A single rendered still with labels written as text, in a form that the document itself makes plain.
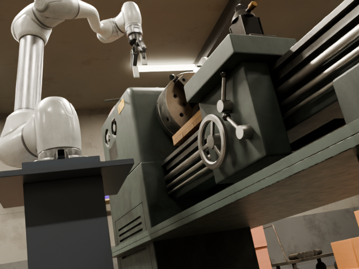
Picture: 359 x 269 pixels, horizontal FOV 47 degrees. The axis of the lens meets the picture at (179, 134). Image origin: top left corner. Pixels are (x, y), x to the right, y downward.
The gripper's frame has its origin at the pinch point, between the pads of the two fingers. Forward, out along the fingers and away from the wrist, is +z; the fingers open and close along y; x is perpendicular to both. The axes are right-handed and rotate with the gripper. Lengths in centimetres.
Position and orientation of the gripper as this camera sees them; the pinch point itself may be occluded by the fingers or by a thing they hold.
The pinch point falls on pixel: (140, 69)
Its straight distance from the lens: 223.2
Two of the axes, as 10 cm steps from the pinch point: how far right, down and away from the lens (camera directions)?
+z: 1.8, 9.3, -3.2
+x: 9.1, -0.3, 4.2
